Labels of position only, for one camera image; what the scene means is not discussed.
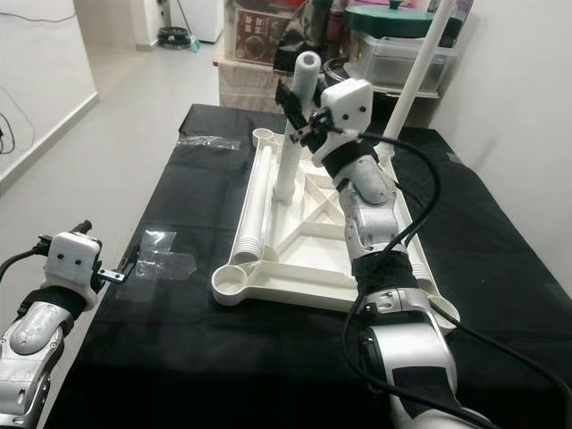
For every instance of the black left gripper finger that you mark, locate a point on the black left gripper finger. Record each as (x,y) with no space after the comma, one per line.
(84,227)
(128,264)

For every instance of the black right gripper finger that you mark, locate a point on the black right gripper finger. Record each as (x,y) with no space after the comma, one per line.
(290,100)
(306,137)

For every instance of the white plastic table leg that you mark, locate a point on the white plastic table leg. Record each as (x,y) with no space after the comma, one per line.
(420,63)
(252,210)
(288,161)

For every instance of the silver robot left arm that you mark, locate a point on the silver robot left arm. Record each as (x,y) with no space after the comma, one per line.
(36,357)

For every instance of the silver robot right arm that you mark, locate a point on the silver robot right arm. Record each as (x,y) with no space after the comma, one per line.
(371,206)

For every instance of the cream plastic children table top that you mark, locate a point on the cream plastic children table top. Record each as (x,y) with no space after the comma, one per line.
(308,259)

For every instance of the clear tape patch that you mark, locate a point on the clear tape patch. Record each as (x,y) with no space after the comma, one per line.
(165,255)

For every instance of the cloth covered bench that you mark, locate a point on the cloth covered bench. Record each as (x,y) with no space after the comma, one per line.
(246,85)

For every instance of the black bag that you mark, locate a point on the black bag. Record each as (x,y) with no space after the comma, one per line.
(299,31)

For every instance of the storage box with orange lid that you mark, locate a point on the storage box with orange lid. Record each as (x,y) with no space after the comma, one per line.
(255,36)

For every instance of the clear plastic bag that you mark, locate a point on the clear plastic bag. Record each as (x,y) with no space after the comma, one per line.
(210,142)

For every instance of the clear plastic storage box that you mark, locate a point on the clear plastic storage box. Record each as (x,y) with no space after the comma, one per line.
(389,63)

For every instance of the white appliance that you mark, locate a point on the white appliance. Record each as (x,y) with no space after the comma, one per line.
(206,18)

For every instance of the green round lid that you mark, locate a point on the green round lid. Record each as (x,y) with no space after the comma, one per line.
(384,20)

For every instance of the broom with teal head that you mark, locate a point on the broom with teal head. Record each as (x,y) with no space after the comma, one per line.
(188,27)

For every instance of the black table cloth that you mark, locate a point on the black table cloth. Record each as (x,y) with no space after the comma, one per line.
(214,375)

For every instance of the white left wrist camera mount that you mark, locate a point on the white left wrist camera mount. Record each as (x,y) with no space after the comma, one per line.
(73,259)

